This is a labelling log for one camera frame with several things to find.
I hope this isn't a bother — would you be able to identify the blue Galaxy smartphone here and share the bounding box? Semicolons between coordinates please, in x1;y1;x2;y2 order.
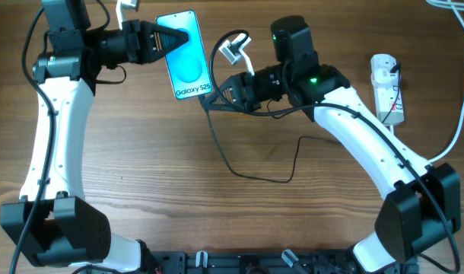
157;10;212;100

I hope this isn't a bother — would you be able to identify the black USB charging cable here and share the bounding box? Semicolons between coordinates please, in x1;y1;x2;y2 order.
205;62;402;184

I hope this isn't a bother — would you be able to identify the white power strip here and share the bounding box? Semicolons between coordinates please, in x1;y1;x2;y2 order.
370;53;405;129

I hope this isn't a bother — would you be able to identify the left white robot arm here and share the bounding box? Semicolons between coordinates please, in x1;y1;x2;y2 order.
0;1;189;273

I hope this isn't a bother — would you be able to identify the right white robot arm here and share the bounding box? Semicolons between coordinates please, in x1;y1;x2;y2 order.
199;15;461;273

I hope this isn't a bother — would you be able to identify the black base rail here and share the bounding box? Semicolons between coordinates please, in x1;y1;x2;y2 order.
140;249;419;274

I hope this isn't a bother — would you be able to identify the white charger plug adapter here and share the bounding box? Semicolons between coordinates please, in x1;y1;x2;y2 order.
371;62;400;86

